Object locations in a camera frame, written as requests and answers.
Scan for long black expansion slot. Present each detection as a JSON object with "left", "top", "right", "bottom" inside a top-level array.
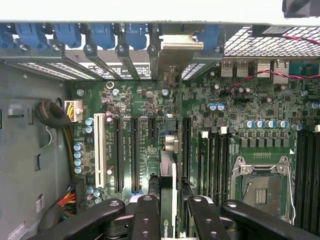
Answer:
[
  {"left": 182, "top": 117, "right": 192, "bottom": 181},
  {"left": 114, "top": 117, "right": 124, "bottom": 193},
  {"left": 130, "top": 117, "right": 140, "bottom": 195}
]

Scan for white expansion slot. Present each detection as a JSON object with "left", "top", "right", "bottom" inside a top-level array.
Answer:
[{"left": 93, "top": 112, "right": 107, "bottom": 189}]

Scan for short black expansion slot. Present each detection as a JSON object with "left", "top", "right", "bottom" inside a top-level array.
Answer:
[{"left": 147, "top": 117, "right": 158, "bottom": 141}]

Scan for green motherboard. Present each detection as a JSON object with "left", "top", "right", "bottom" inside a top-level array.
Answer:
[{"left": 71, "top": 59, "right": 320, "bottom": 240}]

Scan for white power connector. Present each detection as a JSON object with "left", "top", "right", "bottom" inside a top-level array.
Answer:
[{"left": 64, "top": 99, "right": 83, "bottom": 123}]

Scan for silver USB port pair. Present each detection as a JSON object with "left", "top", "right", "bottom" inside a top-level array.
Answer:
[{"left": 220, "top": 60, "right": 250, "bottom": 78}]

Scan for silver network port block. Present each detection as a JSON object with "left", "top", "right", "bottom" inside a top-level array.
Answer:
[{"left": 256, "top": 59, "right": 291, "bottom": 85}]

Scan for blue card retention clip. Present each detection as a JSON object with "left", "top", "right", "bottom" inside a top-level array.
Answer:
[
  {"left": 89, "top": 23, "right": 116, "bottom": 50},
  {"left": 124, "top": 23, "right": 148, "bottom": 51},
  {"left": 53, "top": 23, "right": 82, "bottom": 48},
  {"left": 14, "top": 23, "right": 48, "bottom": 50},
  {"left": 197, "top": 24, "right": 221, "bottom": 53}
]

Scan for black open PC case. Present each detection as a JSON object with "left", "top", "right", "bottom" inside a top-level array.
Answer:
[{"left": 0, "top": 19, "right": 320, "bottom": 240}]

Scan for CPU socket metal frame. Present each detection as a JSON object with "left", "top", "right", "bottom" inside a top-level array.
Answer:
[{"left": 231, "top": 155, "right": 298, "bottom": 225}]

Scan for red yellow wire bundle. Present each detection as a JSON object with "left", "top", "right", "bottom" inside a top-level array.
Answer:
[{"left": 44, "top": 184, "right": 77, "bottom": 226}]

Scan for black sleeved cable bundle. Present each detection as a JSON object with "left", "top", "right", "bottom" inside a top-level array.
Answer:
[{"left": 34, "top": 99, "right": 76, "bottom": 183}]

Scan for red black twisted wire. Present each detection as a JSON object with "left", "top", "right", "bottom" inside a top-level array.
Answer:
[{"left": 224, "top": 34, "right": 320, "bottom": 97}]

